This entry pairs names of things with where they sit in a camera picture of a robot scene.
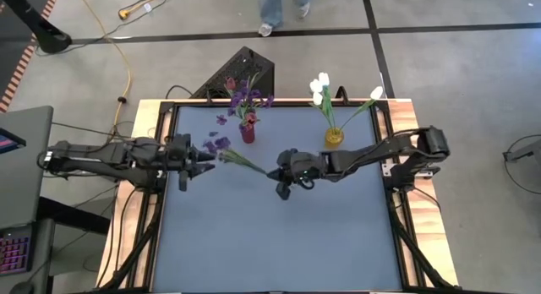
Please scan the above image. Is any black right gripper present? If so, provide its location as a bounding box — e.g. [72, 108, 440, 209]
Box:
[265, 148, 336, 202]

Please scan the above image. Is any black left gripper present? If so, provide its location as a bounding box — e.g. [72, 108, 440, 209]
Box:
[167, 132, 217, 193]

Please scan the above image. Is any purple artificial iris stem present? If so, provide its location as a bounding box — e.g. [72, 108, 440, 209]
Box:
[201, 136, 271, 177]
[238, 78, 264, 130]
[227, 90, 251, 133]
[247, 94, 276, 130]

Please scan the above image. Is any white artificial tulip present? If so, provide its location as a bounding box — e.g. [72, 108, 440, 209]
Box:
[336, 85, 385, 134]
[312, 91, 337, 137]
[309, 79, 337, 137]
[317, 72, 339, 137]

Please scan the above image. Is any red glass vase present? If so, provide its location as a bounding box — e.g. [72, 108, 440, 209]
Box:
[239, 122, 257, 145]

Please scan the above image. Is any yellow glass vase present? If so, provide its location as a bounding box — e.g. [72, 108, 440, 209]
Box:
[324, 127, 345, 150]

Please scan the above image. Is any black perforated computer case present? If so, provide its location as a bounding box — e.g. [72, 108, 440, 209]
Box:
[189, 46, 276, 101]

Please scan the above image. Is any wooden table border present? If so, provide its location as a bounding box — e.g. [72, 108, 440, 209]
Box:
[96, 98, 461, 289]

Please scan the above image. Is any person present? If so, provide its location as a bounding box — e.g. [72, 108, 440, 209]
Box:
[257, 0, 312, 38]

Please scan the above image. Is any grey computer desk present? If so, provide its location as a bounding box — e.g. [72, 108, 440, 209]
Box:
[0, 106, 56, 294]

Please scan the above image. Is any monitor with blue screen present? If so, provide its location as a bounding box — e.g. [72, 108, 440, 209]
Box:
[0, 127, 27, 156]

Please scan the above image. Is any black stand base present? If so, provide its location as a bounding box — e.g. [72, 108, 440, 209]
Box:
[0, 0, 74, 55]

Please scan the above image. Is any black backlit keyboard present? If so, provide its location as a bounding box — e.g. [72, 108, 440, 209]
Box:
[0, 226, 34, 278]

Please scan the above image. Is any black mat orange striped edge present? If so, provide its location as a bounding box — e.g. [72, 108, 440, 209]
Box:
[0, 0, 63, 114]

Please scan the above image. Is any black aluminium rig frame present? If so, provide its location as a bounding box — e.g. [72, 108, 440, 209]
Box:
[99, 100, 464, 294]

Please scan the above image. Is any yellow extension cord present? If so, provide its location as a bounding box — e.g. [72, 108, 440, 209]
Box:
[74, 0, 170, 137]

